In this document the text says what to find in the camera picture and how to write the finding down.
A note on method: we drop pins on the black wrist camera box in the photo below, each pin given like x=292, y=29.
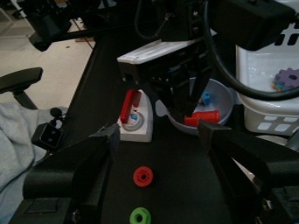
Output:
x=252, y=22

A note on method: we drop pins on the purple foam gear piece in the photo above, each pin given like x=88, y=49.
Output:
x=287, y=79

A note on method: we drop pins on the red toy cylinder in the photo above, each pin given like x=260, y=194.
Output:
x=204, y=117

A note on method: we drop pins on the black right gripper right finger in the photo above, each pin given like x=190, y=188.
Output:
x=248, y=163

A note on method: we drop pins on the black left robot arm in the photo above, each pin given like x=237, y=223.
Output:
x=178, y=19

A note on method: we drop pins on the black chair base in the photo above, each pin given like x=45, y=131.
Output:
x=50, y=26

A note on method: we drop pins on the black office chair armrest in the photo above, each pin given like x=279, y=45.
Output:
x=18, y=80

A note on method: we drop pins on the black microphone device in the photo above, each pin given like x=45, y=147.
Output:
x=48, y=135

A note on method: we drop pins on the grey-blue plastic bowl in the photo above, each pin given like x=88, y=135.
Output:
x=222, y=99

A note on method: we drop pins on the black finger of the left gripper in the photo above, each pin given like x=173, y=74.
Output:
x=201, y=87
x=172, y=102

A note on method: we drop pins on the white plastic basket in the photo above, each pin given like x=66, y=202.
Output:
x=268, y=113

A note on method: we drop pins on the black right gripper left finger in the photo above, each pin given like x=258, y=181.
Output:
x=77, y=172

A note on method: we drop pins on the blue toy piece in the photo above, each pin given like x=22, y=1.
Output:
x=205, y=98

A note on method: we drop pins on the grey cloth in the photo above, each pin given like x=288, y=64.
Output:
x=17, y=145

